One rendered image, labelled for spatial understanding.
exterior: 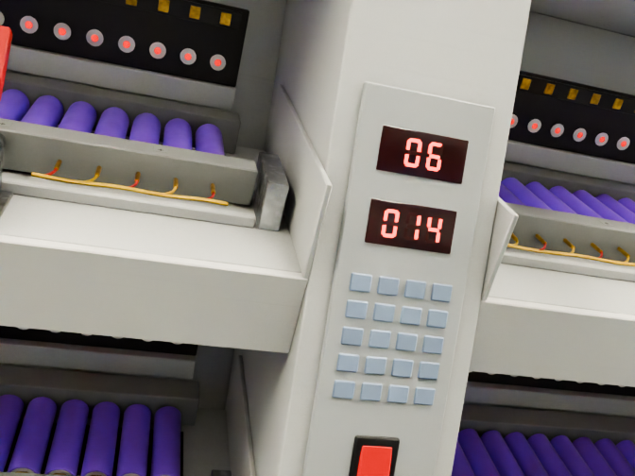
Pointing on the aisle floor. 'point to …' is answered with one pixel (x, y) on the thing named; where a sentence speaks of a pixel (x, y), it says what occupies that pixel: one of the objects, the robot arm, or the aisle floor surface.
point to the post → (503, 89)
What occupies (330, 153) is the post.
